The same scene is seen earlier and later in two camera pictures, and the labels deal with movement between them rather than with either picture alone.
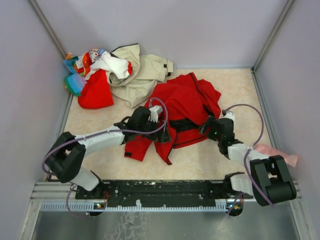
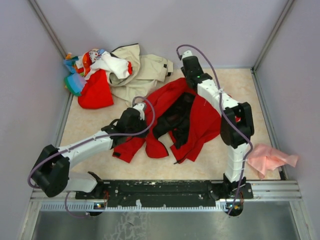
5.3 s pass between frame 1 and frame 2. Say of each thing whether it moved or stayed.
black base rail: stayed
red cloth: stayed
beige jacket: stayed
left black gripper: moved
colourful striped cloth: stayed
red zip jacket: moved
